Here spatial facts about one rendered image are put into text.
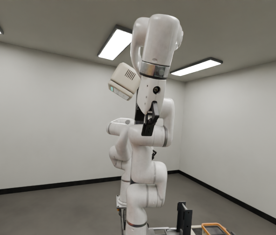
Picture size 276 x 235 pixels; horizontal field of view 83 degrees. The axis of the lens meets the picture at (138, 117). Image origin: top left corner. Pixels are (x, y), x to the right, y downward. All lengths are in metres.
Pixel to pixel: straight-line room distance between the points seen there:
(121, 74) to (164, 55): 0.46
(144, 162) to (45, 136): 3.45
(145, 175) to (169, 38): 0.51
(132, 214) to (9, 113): 3.58
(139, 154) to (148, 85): 0.34
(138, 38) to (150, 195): 0.60
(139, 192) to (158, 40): 0.58
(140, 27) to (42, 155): 3.80
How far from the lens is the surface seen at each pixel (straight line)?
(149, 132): 0.43
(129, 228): 0.81
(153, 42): 0.39
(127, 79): 0.82
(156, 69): 0.39
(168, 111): 0.60
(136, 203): 0.74
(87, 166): 4.20
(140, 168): 0.67
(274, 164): 3.91
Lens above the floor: 1.75
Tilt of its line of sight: level
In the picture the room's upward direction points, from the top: 4 degrees clockwise
